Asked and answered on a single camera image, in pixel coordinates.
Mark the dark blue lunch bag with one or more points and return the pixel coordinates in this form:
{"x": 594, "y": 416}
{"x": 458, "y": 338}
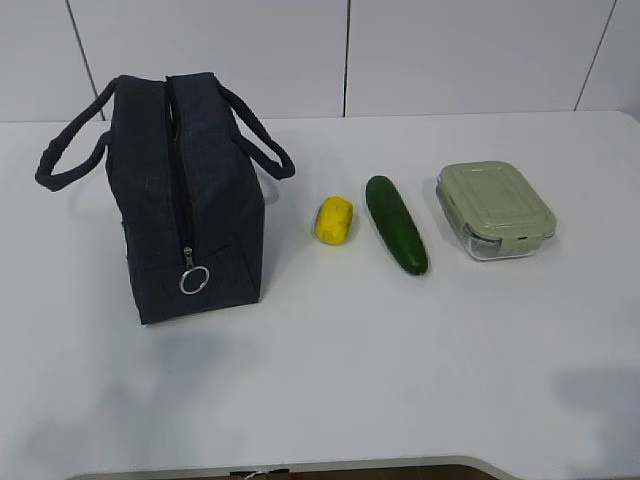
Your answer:
{"x": 181, "y": 157}

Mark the yellow lemon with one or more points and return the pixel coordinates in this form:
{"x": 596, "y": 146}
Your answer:
{"x": 334, "y": 220}

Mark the glass container with green lid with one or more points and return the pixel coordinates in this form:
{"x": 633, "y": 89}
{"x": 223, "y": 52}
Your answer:
{"x": 493, "y": 210}

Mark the green cucumber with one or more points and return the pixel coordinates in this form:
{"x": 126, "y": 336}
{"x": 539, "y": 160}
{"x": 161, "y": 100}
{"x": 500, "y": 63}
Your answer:
{"x": 395, "y": 225}

